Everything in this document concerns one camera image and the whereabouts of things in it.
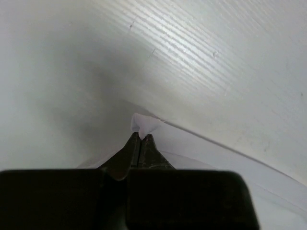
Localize white t shirt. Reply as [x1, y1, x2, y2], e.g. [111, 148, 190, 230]
[83, 114, 307, 230]

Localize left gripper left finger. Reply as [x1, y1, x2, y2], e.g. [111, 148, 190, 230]
[0, 133, 141, 230]

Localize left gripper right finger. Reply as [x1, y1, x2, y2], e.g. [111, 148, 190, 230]
[127, 135, 260, 230]

